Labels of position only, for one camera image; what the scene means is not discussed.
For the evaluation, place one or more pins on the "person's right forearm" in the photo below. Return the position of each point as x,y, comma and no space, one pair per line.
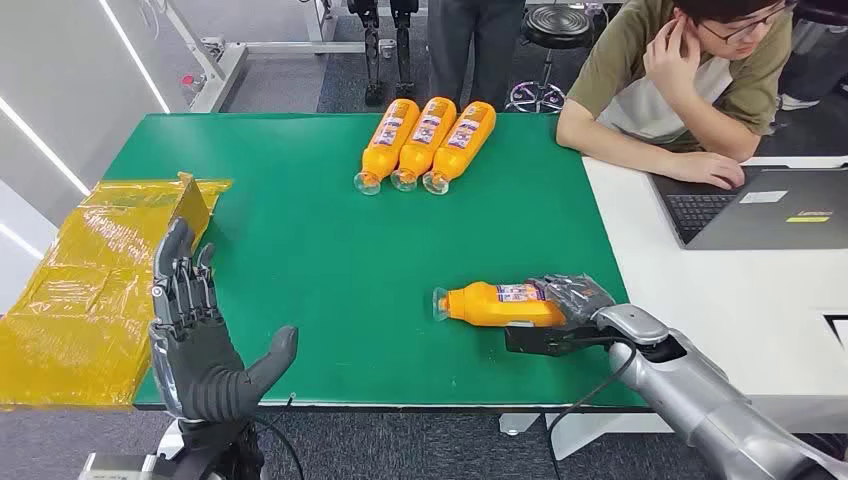
616,149

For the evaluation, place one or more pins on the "person with white shoe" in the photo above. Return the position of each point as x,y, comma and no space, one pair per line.
815,66

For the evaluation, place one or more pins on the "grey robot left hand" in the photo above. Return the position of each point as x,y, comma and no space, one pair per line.
199,358

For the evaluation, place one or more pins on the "person's hand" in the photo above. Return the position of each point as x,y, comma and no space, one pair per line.
666,56
709,169

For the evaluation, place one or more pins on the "yellow taped cardboard box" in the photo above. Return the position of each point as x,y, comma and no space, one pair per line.
86,291

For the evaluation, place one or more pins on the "seated person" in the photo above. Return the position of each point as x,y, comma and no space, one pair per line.
662,99

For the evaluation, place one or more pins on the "standing person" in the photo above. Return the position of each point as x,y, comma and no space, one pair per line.
474,46

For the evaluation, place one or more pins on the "orange plastic bottle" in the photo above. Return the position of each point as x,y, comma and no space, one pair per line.
424,142
387,142
460,142

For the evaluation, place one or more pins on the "black round stool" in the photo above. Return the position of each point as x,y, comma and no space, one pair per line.
556,26

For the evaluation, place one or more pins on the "orange bottle with blue label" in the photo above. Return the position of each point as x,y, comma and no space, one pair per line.
490,306

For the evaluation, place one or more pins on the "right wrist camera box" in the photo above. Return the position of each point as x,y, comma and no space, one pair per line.
543,339

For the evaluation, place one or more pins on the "grey laptop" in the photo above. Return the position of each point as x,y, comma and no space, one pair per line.
782,218

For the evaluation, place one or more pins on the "small red object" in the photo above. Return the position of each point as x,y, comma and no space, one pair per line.
191,82

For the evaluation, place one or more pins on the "person's left hand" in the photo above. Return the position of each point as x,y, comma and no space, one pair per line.
666,56

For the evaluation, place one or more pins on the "white metal frame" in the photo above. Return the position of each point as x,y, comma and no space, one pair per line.
225,66

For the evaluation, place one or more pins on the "person's left forearm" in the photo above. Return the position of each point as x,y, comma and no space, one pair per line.
722,126

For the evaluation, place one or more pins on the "black robot leg stand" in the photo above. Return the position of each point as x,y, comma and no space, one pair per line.
403,53
371,53

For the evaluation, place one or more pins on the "white table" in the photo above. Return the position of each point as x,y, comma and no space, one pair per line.
729,318

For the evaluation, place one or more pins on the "green table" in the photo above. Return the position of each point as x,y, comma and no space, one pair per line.
371,278

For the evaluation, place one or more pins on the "person's right hand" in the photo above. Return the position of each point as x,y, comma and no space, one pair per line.
709,169

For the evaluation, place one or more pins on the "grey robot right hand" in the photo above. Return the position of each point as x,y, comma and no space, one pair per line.
576,295

